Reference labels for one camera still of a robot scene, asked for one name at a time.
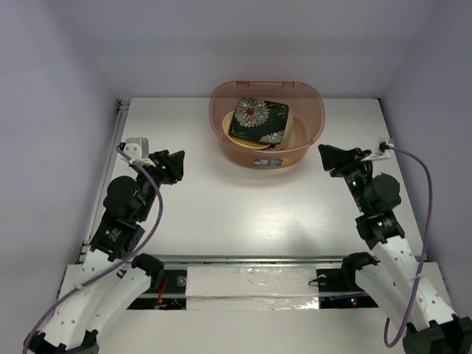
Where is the yellow round plastic plate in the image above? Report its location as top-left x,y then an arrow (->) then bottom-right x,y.
222,111 -> 274,149

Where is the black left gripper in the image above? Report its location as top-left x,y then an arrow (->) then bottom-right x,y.
135,149 -> 184,221

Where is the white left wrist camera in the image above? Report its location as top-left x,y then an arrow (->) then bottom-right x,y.
117,138 -> 156,167

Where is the white divided round plate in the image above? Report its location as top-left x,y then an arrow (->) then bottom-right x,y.
260,127 -> 293,151

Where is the cream bird pattern plate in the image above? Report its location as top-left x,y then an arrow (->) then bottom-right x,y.
274,114 -> 294,150

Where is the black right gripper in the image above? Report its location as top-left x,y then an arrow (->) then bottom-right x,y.
319,142 -> 373,212

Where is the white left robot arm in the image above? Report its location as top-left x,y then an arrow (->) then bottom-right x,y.
22,143 -> 185,353

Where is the black floral square plate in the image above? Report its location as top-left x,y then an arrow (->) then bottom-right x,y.
229,97 -> 290,144

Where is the aluminium rail frame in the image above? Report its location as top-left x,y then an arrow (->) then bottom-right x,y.
75,98 -> 428,265

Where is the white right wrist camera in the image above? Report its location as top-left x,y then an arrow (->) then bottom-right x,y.
363,138 -> 395,162

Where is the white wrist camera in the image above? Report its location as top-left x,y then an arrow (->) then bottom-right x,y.
363,138 -> 395,162
117,138 -> 156,167

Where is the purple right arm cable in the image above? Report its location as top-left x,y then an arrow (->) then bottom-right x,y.
383,145 -> 434,348

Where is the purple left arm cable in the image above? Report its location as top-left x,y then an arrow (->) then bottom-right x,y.
21,145 -> 165,354

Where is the pink translucent plastic bin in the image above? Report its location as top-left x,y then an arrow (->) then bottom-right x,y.
209,81 -> 325,170

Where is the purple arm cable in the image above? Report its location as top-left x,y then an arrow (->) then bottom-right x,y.
383,145 -> 434,348
21,145 -> 165,354

